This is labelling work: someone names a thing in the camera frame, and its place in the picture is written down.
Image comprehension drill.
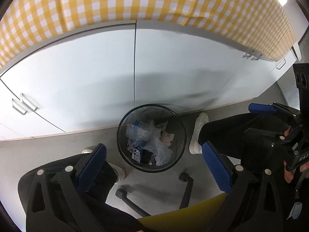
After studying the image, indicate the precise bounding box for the silver pill blister pack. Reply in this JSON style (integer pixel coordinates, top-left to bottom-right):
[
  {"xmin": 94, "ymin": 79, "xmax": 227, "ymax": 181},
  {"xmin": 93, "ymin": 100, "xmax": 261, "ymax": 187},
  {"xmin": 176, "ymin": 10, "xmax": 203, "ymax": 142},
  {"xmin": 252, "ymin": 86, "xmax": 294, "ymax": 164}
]
[{"xmin": 132, "ymin": 148, "xmax": 141, "ymax": 163}]

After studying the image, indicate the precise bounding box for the clear plastic wrap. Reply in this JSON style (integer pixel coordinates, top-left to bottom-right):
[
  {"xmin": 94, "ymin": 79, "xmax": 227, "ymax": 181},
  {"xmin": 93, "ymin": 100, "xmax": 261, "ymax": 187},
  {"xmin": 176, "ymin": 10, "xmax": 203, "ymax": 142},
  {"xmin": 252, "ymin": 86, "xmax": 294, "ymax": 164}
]
[{"xmin": 141, "ymin": 120, "xmax": 173, "ymax": 166}]

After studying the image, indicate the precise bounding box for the blue plastic bag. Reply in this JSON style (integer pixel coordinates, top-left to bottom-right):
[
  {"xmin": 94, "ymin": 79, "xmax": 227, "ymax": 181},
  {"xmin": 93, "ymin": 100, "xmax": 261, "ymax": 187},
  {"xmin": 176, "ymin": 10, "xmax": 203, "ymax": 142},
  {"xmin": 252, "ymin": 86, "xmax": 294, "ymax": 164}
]
[{"xmin": 126, "ymin": 121, "xmax": 144, "ymax": 148}]

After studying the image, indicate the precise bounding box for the black mesh trash bin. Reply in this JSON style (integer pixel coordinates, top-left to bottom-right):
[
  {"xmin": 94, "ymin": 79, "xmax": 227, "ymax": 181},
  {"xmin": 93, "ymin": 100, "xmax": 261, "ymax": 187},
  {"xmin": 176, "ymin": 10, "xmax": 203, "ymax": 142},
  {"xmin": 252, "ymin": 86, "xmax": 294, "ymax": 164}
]
[{"xmin": 117, "ymin": 104, "xmax": 187, "ymax": 173}]

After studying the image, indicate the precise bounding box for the person's right hand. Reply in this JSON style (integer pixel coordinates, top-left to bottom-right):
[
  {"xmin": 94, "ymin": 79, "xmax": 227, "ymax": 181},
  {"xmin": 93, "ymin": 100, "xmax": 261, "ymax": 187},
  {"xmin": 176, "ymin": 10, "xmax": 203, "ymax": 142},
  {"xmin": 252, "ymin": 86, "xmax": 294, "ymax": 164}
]
[{"xmin": 283, "ymin": 127, "xmax": 309, "ymax": 183}]

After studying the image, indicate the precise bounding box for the person's left leg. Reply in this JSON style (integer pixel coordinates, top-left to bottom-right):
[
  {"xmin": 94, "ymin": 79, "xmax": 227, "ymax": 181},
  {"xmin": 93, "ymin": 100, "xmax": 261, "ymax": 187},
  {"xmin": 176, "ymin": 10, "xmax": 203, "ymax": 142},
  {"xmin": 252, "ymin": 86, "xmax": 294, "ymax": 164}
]
[{"xmin": 18, "ymin": 152, "xmax": 148, "ymax": 231}]

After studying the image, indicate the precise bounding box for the black office chair base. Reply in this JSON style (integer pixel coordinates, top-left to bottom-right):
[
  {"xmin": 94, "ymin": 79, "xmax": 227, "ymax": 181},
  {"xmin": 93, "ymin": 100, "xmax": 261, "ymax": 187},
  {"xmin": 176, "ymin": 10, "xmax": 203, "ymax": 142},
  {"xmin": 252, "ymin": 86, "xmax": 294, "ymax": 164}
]
[{"xmin": 115, "ymin": 172, "xmax": 194, "ymax": 217}]

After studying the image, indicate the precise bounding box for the white left shoe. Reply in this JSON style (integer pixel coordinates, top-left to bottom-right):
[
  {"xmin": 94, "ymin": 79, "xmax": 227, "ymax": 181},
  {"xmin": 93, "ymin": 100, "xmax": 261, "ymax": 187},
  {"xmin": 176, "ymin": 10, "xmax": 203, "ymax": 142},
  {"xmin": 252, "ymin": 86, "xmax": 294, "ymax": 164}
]
[{"xmin": 82, "ymin": 149, "xmax": 126, "ymax": 184}]

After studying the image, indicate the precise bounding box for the white shoe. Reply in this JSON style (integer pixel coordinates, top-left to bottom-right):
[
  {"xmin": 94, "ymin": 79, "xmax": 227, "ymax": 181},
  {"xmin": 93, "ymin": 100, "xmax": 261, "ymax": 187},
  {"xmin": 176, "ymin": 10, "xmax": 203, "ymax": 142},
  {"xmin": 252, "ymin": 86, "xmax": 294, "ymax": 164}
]
[
  {"xmin": 188, "ymin": 112, "xmax": 209, "ymax": 154},
  {"xmin": 82, "ymin": 149, "xmax": 126, "ymax": 184}
]

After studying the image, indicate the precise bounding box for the white right shoe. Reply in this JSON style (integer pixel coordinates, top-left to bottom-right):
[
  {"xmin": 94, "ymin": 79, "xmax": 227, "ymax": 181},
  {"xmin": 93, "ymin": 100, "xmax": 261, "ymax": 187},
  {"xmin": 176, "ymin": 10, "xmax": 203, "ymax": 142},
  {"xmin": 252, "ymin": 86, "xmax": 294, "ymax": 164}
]
[{"xmin": 188, "ymin": 112, "xmax": 209, "ymax": 154}]

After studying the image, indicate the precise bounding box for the yellow checkered tablecloth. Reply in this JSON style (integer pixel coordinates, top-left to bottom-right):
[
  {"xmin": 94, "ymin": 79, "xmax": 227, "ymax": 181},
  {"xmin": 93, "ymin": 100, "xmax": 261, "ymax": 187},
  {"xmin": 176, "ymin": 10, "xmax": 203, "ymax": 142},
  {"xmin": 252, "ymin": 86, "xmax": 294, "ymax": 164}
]
[{"xmin": 1, "ymin": 0, "xmax": 296, "ymax": 66}]

